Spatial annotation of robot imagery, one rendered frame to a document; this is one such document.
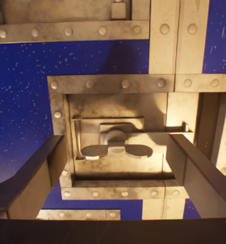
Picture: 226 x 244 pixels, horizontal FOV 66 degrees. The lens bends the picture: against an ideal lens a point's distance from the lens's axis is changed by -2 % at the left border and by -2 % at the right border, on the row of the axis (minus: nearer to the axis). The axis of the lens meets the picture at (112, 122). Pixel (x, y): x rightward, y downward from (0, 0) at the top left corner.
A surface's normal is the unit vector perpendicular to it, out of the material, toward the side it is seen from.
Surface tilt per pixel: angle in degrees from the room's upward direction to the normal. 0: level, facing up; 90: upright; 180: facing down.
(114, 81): 90
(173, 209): 90
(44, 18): 90
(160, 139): 90
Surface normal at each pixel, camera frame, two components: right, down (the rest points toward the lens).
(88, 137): 0.00, 0.29
